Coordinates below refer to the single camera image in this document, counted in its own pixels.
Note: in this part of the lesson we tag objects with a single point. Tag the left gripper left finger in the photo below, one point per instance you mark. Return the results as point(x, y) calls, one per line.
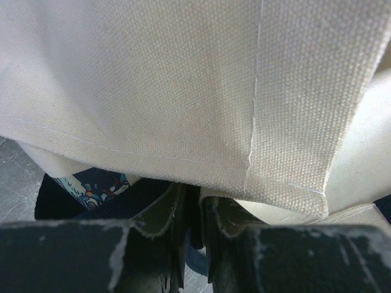
point(142, 254)

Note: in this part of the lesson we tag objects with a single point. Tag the cream canvas tote bag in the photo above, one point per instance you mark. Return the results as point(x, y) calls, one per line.
point(282, 106)

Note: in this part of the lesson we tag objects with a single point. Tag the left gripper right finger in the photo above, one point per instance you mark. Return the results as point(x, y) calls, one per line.
point(246, 255)

